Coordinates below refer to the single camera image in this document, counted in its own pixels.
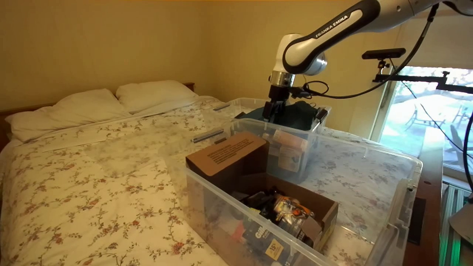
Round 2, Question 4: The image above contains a floral bedspread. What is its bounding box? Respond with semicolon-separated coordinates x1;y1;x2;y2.
0;94;250;266

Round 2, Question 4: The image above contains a white pillow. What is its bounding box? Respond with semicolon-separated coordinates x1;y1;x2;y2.
4;87;133;143
114;78;201;115

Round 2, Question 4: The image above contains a black packet yellow tag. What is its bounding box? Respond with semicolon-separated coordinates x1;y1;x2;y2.
242;223;288;263

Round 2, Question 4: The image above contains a window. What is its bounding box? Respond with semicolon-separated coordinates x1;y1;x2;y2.
371;65;473;180

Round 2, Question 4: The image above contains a brown white packet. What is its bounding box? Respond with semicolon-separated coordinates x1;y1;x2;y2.
268;130;310;174

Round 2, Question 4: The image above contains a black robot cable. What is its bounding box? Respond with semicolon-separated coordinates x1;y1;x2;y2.
300;3;440;100

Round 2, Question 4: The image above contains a brown cardboard box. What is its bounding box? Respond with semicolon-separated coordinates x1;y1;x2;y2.
185;130;340;252

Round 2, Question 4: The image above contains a wooden desk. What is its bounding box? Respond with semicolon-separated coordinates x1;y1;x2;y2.
402;142;448;266

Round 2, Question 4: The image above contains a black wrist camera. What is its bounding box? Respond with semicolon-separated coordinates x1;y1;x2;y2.
288;84;312;100

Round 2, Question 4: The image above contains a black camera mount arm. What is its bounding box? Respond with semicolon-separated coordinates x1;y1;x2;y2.
372;57;473;94

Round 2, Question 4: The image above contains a grey rounded object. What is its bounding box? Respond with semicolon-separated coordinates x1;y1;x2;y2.
448;204;473;248

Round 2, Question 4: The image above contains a black camera on stand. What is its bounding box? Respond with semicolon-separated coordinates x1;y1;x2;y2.
361;47;408;62

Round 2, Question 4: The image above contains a large clear plastic storage box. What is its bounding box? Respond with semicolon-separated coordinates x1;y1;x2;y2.
183;116;424;266

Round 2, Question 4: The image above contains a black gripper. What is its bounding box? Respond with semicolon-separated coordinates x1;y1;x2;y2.
263;84;294;122

